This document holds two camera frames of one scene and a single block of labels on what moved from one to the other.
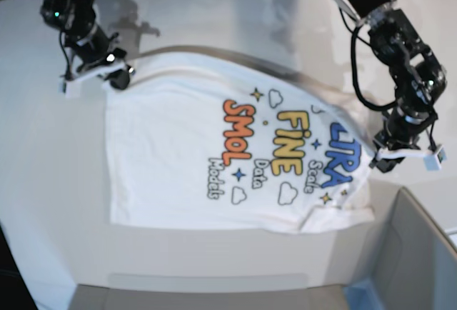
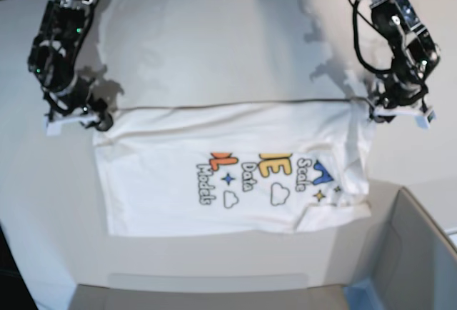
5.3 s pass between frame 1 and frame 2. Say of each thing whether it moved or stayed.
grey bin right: stayed
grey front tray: stayed
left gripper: moved
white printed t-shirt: moved
